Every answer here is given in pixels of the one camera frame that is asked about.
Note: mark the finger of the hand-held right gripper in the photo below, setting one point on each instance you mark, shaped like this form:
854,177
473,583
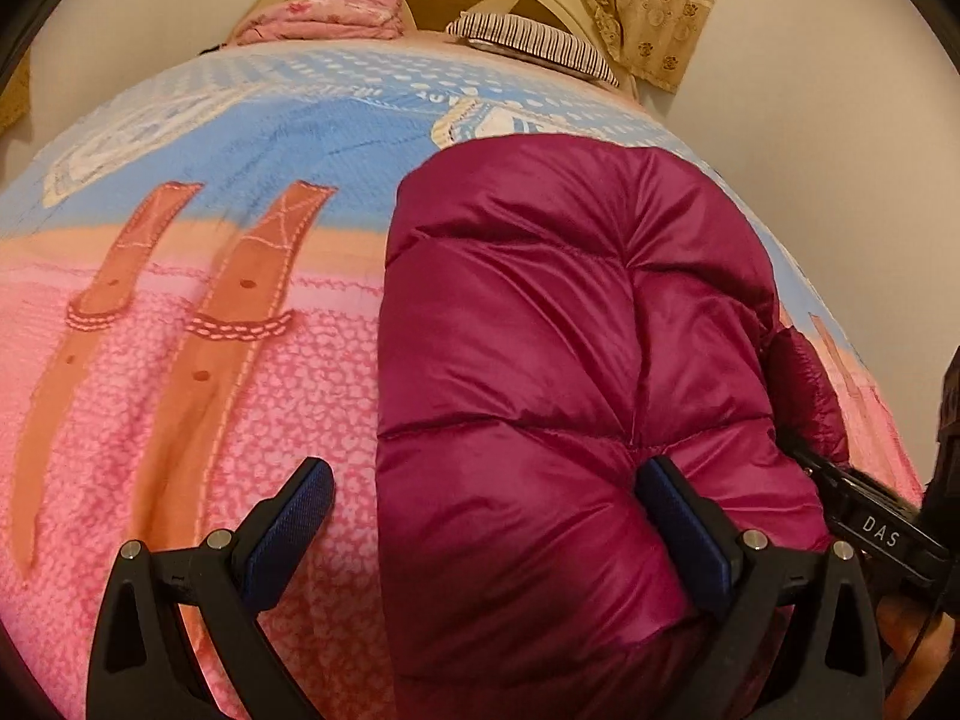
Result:
801,459

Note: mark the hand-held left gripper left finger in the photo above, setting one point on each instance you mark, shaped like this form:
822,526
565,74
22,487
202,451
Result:
289,532

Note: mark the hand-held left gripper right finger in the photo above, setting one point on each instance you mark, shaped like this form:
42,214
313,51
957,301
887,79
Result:
682,532

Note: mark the maroon puffer jacket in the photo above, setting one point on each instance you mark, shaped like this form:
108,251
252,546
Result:
540,330

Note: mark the person's right hand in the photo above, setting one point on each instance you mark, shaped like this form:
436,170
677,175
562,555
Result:
919,645

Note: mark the printed blue pink blanket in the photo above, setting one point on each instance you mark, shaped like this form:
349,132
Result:
247,420

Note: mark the dark cloth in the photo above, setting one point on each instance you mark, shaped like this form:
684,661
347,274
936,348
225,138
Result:
949,427

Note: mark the beige patterned curtain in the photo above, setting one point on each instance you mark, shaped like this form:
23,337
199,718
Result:
652,7
11,94

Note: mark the striped pillow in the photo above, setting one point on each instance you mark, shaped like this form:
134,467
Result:
532,41

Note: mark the pink folded quilt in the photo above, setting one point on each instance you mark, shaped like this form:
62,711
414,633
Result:
322,19

